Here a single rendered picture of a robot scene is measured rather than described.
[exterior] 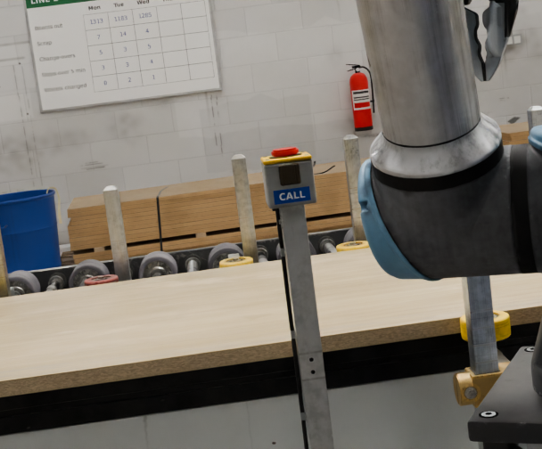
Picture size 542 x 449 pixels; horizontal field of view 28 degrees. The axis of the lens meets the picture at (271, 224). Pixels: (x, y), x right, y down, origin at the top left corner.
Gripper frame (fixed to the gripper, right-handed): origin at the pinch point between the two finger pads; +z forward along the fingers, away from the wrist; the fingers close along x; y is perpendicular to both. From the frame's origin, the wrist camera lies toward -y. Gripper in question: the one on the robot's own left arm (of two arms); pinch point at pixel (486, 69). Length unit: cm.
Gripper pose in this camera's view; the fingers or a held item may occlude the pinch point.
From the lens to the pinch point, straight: 133.1
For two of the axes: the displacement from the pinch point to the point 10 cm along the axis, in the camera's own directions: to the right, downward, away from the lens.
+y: -4.1, 1.9, -8.9
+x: 9.0, -0.5, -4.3
